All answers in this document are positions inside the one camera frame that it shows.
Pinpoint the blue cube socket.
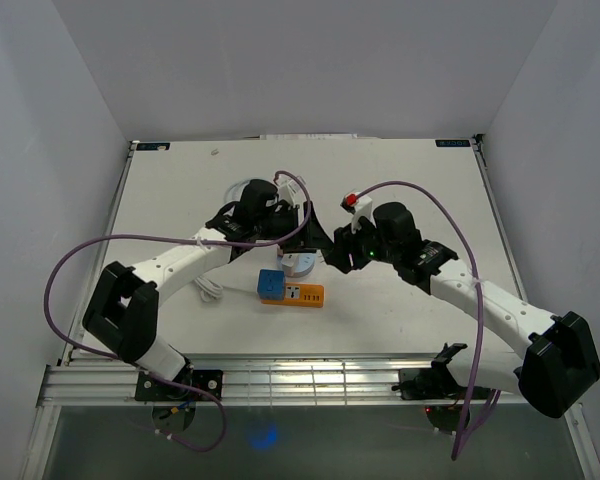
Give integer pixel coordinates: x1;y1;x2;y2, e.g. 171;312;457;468
257;269;285;301

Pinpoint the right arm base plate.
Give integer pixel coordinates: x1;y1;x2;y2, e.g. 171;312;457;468
391;368;467;401

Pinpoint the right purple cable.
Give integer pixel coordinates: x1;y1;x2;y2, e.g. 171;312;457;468
357;180;501;461

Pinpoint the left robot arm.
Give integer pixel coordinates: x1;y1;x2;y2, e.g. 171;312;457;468
82;179;332;400

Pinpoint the orange power strip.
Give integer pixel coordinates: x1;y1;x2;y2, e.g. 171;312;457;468
261;283;325;308

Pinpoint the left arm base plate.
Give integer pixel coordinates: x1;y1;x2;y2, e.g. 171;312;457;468
133;369;224;402

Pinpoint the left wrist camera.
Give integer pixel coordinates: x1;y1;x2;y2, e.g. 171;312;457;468
274;171;304;206

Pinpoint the round light blue socket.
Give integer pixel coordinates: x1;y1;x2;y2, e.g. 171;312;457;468
277;253;317;278

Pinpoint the light blue power cable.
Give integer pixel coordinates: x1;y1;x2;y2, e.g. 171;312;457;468
225;180;254;201

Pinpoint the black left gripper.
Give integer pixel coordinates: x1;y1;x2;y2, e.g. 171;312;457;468
254;201;333;254

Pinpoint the purple cable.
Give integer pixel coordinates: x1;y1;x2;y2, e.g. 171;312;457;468
357;180;501;461
43;169;312;451

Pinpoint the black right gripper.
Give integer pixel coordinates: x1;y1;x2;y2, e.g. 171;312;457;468
324;213;398;274

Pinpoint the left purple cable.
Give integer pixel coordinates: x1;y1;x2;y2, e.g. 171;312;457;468
43;169;312;451

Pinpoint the aluminium frame rail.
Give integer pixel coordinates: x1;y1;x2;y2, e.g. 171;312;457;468
34;357;579;409

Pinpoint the white usb charger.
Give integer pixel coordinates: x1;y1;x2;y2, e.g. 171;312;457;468
279;253;300;276

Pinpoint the white bundled power cable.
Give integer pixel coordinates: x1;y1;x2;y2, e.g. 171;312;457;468
194;277;261;304

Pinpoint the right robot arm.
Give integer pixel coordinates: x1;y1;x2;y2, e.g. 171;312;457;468
325;194;600;418

